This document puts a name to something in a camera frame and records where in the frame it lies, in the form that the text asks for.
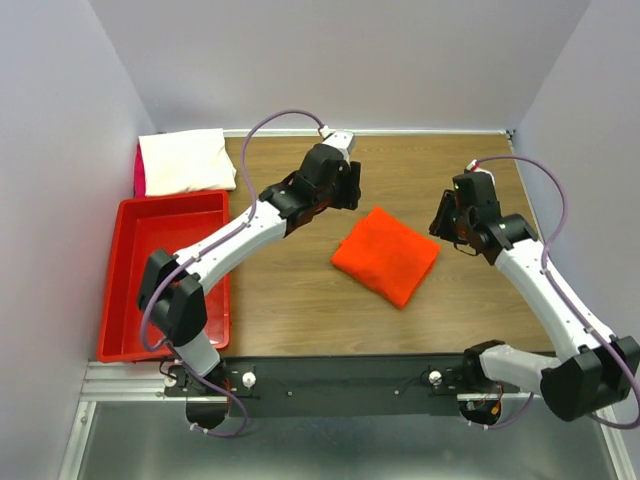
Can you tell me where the orange t-shirt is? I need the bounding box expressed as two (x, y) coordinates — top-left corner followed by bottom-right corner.
(331, 206), (440, 309)

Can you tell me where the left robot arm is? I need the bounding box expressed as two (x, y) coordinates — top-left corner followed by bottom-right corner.
(137, 131), (361, 377)

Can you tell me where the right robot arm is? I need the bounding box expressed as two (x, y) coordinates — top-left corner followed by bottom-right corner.
(429, 172), (639, 421)

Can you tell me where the folded white t-shirt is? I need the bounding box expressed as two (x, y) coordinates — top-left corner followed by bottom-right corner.
(137, 129), (236, 197)

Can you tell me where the folded pink t-shirt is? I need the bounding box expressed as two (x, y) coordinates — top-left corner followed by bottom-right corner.
(133, 145), (146, 198)

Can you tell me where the red plastic bin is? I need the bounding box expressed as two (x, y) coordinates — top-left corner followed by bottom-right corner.
(96, 190), (230, 363)

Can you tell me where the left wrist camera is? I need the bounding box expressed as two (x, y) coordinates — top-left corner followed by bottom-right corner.
(318, 125), (355, 163)

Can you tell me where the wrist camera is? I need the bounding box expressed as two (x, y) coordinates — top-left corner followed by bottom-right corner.
(464, 159), (496, 186)
(318, 125), (355, 163)

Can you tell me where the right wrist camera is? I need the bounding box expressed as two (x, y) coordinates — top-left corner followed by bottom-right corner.
(464, 159), (496, 186)

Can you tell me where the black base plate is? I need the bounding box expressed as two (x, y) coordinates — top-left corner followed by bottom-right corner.
(154, 353), (521, 419)

